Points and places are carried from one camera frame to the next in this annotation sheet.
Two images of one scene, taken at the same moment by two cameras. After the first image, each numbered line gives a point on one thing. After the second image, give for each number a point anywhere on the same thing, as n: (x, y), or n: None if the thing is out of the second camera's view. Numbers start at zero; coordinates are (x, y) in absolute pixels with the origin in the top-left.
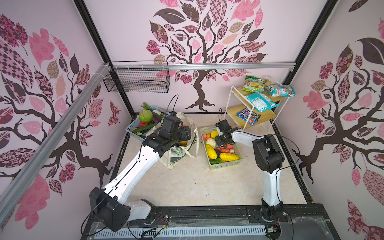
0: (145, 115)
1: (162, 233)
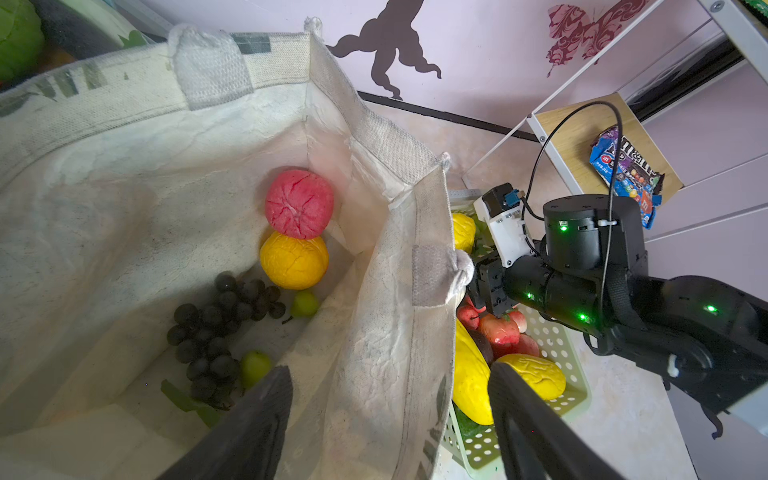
0: (22, 43)
1: None
